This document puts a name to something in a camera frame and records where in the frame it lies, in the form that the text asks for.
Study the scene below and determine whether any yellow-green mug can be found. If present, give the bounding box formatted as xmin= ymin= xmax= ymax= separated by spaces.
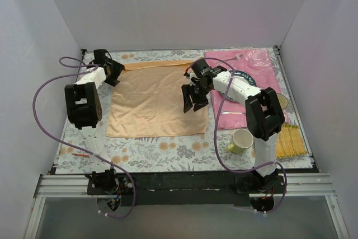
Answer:
xmin=226 ymin=129 xmax=254 ymax=154

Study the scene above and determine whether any orange satin napkin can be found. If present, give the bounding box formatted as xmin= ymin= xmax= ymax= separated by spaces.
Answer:
xmin=106 ymin=60 xmax=209 ymax=138

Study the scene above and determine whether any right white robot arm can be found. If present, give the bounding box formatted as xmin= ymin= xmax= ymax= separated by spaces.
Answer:
xmin=181 ymin=58 xmax=285 ymax=193

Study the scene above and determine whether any yellow woven bamboo basket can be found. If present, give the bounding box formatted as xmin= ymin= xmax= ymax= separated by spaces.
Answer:
xmin=276 ymin=124 xmax=307 ymax=159

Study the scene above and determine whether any silver spoon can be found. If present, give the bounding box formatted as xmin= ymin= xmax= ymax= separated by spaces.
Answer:
xmin=220 ymin=111 xmax=246 ymax=115

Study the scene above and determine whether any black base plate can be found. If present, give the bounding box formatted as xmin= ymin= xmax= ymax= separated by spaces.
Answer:
xmin=86 ymin=171 xmax=284 ymax=207

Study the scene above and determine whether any aluminium frame rail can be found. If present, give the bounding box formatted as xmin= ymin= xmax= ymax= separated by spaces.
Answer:
xmin=25 ymin=170 xmax=349 ymax=238

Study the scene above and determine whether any white plate green rim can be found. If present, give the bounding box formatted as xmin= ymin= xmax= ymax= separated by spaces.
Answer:
xmin=219 ymin=70 xmax=257 ymax=103

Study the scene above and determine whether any pink floral placemat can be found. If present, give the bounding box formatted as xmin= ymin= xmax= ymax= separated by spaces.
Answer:
xmin=205 ymin=49 xmax=281 ymax=130

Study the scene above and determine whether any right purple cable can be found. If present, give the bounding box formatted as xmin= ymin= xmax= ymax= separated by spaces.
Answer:
xmin=184 ymin=57 xmax=288 ymax=215

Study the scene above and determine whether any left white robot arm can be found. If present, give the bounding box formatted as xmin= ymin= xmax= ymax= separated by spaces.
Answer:
xmin=64 ymin=49 xmax=125 ymax=194

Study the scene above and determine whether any orange red stick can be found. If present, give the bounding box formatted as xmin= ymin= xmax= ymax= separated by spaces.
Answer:
xmin=71 ymin=153 xmax=90 ymax=158

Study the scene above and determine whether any silver fork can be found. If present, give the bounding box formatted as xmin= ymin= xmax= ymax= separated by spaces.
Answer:
xmin=225 ymin=54 xmax=244 ymax=62

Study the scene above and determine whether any floral patterned tablecloth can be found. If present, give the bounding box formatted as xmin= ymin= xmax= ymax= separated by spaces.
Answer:
xmin=54 ymin=48 xmax=314 ymax=175

